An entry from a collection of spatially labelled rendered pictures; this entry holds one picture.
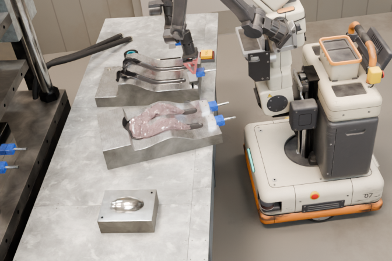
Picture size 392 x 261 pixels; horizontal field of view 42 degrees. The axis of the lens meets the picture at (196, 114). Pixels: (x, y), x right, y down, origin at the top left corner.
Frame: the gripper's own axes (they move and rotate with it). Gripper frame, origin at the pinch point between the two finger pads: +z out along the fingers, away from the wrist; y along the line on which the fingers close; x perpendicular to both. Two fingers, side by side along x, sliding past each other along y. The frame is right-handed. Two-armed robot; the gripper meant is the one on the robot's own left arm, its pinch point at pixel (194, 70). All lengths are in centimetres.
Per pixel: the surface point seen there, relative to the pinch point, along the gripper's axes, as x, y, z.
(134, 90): -28.7, 6.9, 1.3
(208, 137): 5.2, 35.1, 15.9
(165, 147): -12.2, 40.7, 13.4
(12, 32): -83, -8, -33
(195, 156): -1.1, 40.5, 20.5
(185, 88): -5.0, 6.0, 5.6
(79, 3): -114, -181, 7
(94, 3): -103, -183, 10
